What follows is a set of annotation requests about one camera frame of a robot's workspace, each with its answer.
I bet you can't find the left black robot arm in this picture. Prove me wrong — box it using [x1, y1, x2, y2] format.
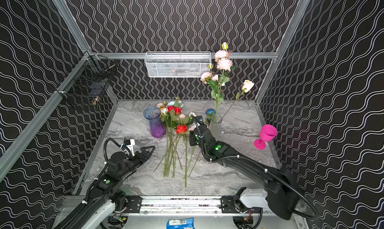
[56, 138, 156, 229]

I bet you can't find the cream rose flower stem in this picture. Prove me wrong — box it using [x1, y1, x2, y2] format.
[222, 80, 255, 119]

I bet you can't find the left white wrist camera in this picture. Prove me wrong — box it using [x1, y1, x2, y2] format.
[121, 139, 136, 158]

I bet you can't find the red rose lower stem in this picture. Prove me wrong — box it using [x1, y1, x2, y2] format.
[176, 124, 189, 188]

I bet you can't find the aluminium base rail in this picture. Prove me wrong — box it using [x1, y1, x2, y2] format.
[64, 195, 304, 215]

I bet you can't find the pink double flower stem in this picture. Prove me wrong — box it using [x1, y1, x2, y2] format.
[201, 62, 223, 123]

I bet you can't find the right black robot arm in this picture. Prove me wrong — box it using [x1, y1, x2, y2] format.
[190, 116, 319, 220]

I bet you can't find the blue snack packet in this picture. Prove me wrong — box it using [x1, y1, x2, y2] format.
[167, 218, 195, 229]

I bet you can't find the black wire basket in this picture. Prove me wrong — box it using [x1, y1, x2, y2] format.
[61, 55, 117, 111]

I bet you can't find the pink peony flower stem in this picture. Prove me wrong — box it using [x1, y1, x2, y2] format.
[212, 42, 238, 122]

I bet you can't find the white wire mesh basket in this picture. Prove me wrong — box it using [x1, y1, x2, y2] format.
[145, 51, 212, 78]

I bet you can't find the purple blue glass vase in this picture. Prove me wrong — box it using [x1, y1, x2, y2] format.
[144, 106, 167, 139]

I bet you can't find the magenta plastic goblet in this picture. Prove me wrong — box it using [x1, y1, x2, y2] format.
[254, 124, 278, 150]

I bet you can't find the red roses bunch stem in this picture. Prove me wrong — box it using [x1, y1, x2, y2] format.
[157, 97, 192, 178]

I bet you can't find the blue rose flower stem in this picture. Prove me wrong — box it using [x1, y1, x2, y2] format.
[206, 109, 216, 124]

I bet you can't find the frosted clear glass vase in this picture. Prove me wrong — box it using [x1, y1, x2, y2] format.
[209, 115, 223, 141]

